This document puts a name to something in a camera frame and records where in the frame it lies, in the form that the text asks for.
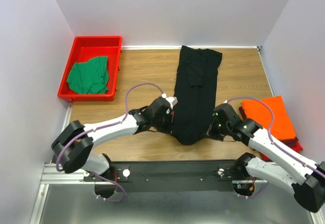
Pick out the black t shirt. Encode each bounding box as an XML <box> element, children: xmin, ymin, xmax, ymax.
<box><xmin>171</xmin><ymin>46</ymin><xmax>222</xmax><ymax>145</ymax></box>

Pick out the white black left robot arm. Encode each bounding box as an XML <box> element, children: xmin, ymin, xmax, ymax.
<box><xmin>51</xmin><ymin>94</ymin><xmax>177</xmax><ymax>181</ymax></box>

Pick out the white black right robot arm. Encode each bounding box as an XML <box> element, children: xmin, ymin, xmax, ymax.
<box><xmin>208</xmin><ymin>103</ymin><xmax>324</xmax><ymax>213</ymax></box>

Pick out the orange folded t shirt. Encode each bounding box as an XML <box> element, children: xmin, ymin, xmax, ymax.
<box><xmin>240</xmin><ymin>95</ymin><xmax>297</xmax><ymax>141</ymax></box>

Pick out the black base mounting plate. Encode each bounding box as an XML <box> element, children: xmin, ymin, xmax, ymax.
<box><xmin>83</xmin><ymin>160</ymin><xmax>257</xmax><ymax>193</ymax></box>

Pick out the green crumpled t shirt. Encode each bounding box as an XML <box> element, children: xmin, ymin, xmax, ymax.
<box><xmin>67</xmin><ymin>56</ymin><xmax>110</xmax><ymax>94</ymax></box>

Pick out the red plastic bin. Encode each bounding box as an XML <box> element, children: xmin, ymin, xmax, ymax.
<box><xmin>57</xmin><ymin>36</ymin><xmax>122</xmax><ymax>102</ymax></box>

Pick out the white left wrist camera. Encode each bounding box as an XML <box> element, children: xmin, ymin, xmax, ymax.
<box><xmin>161</xmin><ymin>93</ymin><xmax>178</xmax><ymax>109</ymax></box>

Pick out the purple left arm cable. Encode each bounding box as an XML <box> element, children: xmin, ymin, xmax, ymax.
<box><xmin>55</xmin><ymin>83</ymin><xmax>167</xmax><ymax>202</ymax></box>

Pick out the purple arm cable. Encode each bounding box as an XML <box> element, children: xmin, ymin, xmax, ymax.
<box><xmin>55</xmin><ymin>83</ymin><xmax>167</xmax><ymax>202</ymax></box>
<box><xmin>223</xmin><ymin>96</ymin><xmax>325</xmax><ymax>199</ymax></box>

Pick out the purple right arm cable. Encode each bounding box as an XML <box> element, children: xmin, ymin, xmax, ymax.
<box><xmin>223</xmin><ymin>96</ymin><xmax>325</xmax><ymax>199</ymax></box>

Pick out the aluminium frame rail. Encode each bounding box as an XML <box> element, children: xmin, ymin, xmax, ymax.
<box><xmin>41</xmin><ymin>164</ymin><xmax>84</xmax><ymax>184</ymax></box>

